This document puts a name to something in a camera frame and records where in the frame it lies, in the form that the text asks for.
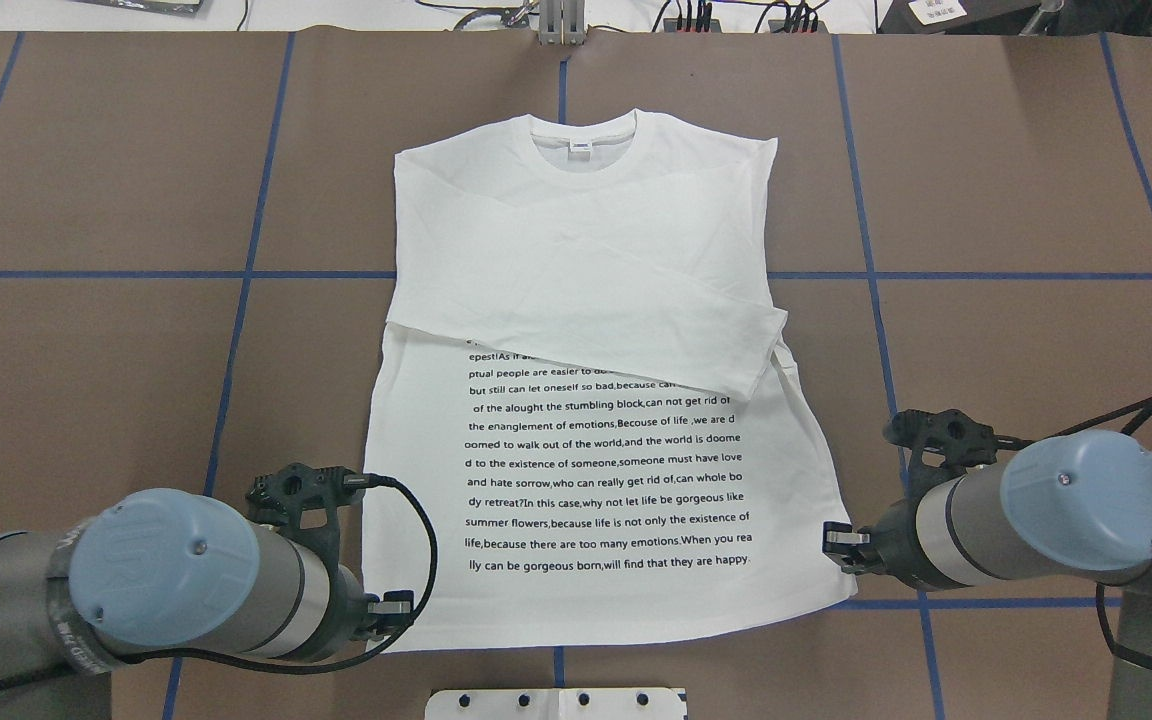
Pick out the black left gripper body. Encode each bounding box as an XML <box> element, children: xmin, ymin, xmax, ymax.
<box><xmin>306</xmin><ymin>564</ymin><xmax>367</xmax><ymax>661</ymax></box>

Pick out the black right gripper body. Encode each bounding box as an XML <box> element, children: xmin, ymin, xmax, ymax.
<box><xmin>861</xmin><ymin>498</ymin><xmax>937</xmax><ymax>589</ymax></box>

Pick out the white long-sleeve printed shirt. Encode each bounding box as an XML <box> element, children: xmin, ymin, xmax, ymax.
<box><xmin>364</xmin><ymin>109</ymin><xmax>858</xmax><ymax>652</ymax></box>

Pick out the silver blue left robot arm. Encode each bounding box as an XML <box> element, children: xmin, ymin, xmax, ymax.
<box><xmin>0</xmin><ymin>477</ymin><xmax>429</xmax><ymax>719</ymax></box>

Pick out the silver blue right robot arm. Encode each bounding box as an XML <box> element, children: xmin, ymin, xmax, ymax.
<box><xmin>823</xmin><ymin>429</ymin><xmax>1152</xmax><ymax>719</ymax></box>

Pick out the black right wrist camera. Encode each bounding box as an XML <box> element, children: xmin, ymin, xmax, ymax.
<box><xmin>882</xmin><ymin>409</ymin><xmax>998</xmax><ymax>487</ymax></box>

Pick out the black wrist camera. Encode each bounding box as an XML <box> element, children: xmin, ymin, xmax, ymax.
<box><xmin>244</xmin><ymin>462</ymin><xmax>370</xmax><ymax>553</ymax></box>
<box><xmin>882</xmin><ymin>409</ymin><xmax>998</xmax><ymax>487</ymax></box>

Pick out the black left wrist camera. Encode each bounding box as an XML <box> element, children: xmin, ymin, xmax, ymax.
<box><xmin>244</xmin><ymin>462</ymin><xmax>370</xmax><ymax>553</ymax></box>

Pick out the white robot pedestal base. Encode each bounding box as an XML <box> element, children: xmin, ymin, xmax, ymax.
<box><xmin>424</xmin><ymin>687</ymin><xmax>689</xmax><ymax>719</ymax></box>

